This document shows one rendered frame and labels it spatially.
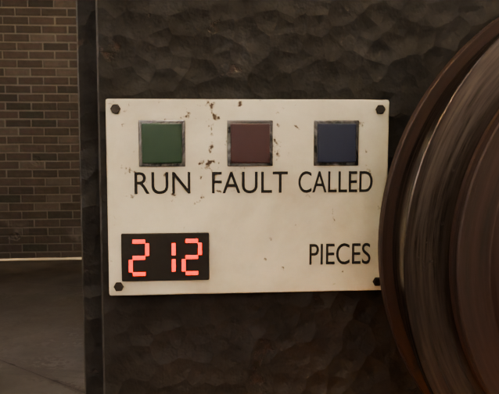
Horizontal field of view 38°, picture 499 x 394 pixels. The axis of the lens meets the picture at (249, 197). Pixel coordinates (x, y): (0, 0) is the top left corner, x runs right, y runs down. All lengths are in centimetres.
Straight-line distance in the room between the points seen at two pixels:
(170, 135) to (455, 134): 25
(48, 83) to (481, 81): 627
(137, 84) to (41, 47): 610
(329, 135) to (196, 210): 14
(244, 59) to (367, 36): 12
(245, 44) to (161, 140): 12
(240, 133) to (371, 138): 12
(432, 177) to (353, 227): 15
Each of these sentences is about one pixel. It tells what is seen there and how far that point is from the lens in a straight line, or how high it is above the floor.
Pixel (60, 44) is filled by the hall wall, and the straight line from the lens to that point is 675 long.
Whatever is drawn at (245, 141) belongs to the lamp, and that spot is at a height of 120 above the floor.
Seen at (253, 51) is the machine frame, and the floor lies 128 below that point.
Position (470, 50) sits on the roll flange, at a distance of 64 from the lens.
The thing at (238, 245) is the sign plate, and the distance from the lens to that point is 67.
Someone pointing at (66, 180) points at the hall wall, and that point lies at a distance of 673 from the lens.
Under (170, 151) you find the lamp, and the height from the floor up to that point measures 119.
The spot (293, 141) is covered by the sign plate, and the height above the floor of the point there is 120.
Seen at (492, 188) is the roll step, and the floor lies 117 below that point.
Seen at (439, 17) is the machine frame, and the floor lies 132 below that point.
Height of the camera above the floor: 122
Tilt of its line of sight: 6 degrees down
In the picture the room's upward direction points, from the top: straight up
